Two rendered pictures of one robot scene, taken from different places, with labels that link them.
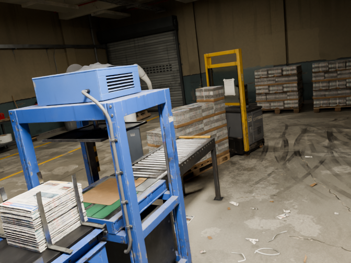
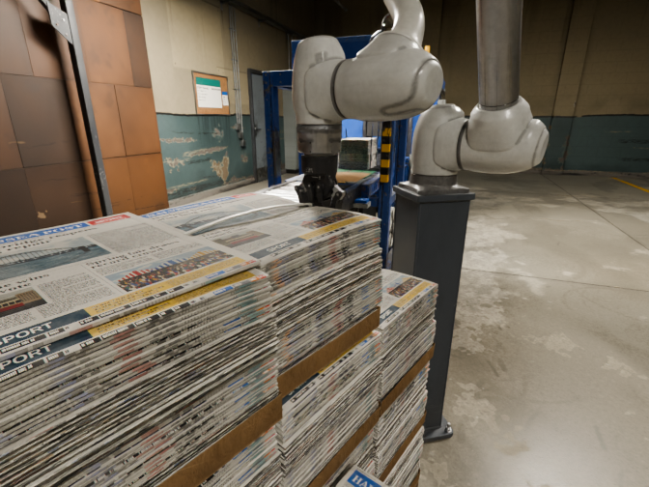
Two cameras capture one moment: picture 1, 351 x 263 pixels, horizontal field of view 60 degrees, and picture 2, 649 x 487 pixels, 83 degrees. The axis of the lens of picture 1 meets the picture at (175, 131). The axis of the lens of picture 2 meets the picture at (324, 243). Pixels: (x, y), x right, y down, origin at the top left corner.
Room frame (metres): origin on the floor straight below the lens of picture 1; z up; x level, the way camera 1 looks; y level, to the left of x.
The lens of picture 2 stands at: (5.17, 0.01, 1.23)
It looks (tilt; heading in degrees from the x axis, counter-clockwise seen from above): 19 degrees down; 171
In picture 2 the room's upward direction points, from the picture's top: straight up
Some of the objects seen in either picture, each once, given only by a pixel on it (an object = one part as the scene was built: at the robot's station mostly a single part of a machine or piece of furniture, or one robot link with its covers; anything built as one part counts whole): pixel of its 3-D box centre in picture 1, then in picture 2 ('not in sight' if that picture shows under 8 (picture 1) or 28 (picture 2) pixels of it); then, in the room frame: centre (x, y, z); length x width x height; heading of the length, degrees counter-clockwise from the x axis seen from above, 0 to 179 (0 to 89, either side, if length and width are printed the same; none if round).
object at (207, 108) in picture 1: (199, 110); not in sight; (4.91, -0.44, 0.95); 0.38 x 0.29 x 0.23; 42
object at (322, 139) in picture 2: not in sight; (319, 140); (4.40, 0.12, 1.19); 0.09 x 0.09 x 0.06
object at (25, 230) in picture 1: (45, 213); (357, 153); (1.74, 0.85, 0.93); 0.38 x 0.30 x 0.26; 151
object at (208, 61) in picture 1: (212, 102); not in sight; (5.64, -0.75, 0.97); 0.09 x 0.09 x 1.75; 42
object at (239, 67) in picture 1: (242, 101); not in sight; (5.15, -1.20, 0.97); 0.09 x 0.09 x 1.75; 42
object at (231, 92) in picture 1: (225, 84); not in sight; (5.41, -0.99, 1.28); 0.57 x 0.01 x 0.65; 42
